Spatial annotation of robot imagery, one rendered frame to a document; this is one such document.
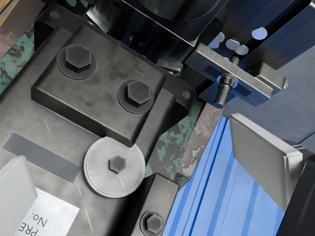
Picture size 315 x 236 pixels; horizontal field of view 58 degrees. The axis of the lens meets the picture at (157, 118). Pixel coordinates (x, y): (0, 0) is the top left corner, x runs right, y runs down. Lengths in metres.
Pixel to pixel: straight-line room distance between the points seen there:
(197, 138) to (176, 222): 0.95
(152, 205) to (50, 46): 0.18
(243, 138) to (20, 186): 0.13
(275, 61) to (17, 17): 0.53
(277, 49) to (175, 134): 0.26
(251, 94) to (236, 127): 0.33
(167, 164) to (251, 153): 0.42
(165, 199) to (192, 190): 1.40
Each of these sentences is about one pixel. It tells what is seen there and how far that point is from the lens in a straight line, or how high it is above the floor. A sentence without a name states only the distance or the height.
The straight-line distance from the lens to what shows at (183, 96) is 0.33.
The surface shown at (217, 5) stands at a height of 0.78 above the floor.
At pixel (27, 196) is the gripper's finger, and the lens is 0.19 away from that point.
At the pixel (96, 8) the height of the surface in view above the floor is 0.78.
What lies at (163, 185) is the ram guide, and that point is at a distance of 0.25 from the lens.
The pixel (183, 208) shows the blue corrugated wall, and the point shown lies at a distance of 1.61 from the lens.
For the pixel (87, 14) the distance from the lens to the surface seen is 0.45.
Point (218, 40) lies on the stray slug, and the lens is 0.50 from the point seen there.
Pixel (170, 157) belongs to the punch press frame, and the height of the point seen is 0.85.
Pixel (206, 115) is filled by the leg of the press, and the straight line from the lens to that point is 0.71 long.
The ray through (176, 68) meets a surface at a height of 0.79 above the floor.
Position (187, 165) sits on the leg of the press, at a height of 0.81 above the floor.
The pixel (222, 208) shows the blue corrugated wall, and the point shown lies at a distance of 1.73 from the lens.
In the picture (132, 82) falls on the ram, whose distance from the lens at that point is 0.26.
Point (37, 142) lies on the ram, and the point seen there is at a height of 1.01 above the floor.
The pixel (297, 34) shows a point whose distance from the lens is 0.47.
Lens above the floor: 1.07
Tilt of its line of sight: 28 degrees down
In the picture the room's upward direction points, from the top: 155 degrees counter-clockwise
